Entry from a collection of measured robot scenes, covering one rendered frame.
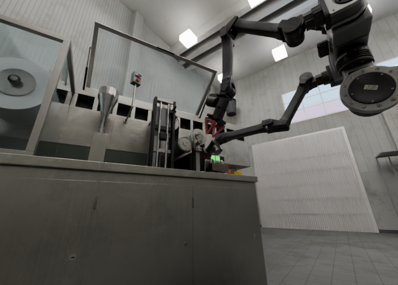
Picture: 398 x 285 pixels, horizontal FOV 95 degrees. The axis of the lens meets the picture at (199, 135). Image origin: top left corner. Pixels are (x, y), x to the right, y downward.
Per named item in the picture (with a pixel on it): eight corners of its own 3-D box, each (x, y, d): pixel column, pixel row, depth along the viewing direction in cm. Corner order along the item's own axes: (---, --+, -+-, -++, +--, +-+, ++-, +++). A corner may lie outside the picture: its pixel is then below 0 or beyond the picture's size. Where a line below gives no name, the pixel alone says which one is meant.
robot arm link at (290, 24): (230, 12, 105) (237, 25, 113) (217, 32, 107) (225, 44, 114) (305, 16, 76) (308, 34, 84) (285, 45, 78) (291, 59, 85)
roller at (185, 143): (179, 149, 141) (179, 134, 145) (167, 156, 161) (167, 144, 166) (192, 151, 146) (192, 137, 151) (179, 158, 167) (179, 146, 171)
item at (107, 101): (79, 172, 107) (98, 90, 128) (80, 175, 119) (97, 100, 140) (106, 173, 114) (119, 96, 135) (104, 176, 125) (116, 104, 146)
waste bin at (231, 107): (239, 115, 827) (238, 102, 852) (234, 110, 787) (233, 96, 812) (228, 118, 857) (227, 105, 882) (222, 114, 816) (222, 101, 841)
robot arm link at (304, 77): (288, 137, 115) (283, 128, 109) (268, 132, 125) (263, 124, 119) (317, 82, 124) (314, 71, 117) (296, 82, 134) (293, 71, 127)
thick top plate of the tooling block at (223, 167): (212, 170, 146) (212, 162, 148) (189, 177, 178) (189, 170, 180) (228, 171, 153) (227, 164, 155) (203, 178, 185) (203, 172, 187)
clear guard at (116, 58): (98, 26, 138) (98, 26, 138) (89, 88, 158) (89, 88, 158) (214, 72, 187) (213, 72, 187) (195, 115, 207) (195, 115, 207)
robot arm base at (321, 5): (329, 13, 71) (321, -7, 75) (306, 25, 75) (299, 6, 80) (330, 30, 78) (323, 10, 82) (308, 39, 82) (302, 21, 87)
